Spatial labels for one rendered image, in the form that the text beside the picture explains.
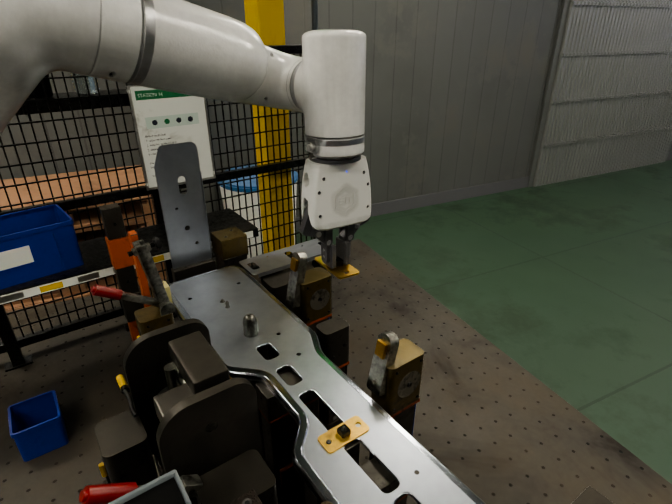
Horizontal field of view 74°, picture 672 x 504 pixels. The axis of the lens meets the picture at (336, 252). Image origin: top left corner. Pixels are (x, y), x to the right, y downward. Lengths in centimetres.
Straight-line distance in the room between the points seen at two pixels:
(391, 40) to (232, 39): 358
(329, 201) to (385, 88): 346
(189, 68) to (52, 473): 102
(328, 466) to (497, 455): 56
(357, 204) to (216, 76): 28
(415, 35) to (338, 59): 360
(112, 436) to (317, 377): 36
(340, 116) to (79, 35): 30
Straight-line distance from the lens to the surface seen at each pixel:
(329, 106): 61
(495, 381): 141
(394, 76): 411
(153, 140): 151
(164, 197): 125
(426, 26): 426
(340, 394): 86
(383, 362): 85
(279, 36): 168
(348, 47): 61
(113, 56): 48
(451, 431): 124
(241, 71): 52
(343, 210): 66
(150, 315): 105
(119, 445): 74
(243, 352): 97
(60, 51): 48
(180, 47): 49
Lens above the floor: 160
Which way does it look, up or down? 26 degrees down
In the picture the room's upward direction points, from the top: straight up
